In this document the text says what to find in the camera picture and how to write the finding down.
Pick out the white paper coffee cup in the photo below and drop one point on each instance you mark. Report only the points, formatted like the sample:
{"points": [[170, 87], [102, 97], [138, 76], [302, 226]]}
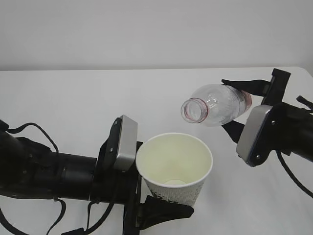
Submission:
{"points": [[174, 167]]}

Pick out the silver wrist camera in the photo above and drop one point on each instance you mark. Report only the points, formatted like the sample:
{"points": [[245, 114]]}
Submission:
{"points": [[260, 135], [119, 150]]}

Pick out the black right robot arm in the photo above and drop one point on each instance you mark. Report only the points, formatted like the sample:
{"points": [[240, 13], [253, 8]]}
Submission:
{"points": [[296, 128]]}

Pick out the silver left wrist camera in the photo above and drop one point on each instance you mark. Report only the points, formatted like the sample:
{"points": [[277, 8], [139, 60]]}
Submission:
{"points": [[119, 150]]}

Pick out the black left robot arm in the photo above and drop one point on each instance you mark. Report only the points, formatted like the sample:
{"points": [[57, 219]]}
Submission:
{"points": [[31, 170]]}

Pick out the clear Nongfu Spring water bottle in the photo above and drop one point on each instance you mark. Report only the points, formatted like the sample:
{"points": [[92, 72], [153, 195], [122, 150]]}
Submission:
{"points": [[215, 105]]}

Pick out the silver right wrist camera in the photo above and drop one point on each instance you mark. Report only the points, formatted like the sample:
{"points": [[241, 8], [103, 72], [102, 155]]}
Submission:
{"points": [[260, 135]]}

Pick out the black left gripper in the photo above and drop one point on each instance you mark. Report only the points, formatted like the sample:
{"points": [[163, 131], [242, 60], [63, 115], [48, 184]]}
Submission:
{"points": [[116, 187]]}

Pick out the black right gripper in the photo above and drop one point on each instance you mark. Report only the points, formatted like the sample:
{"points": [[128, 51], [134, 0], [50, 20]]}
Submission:
{"points": [[272, 91]]}

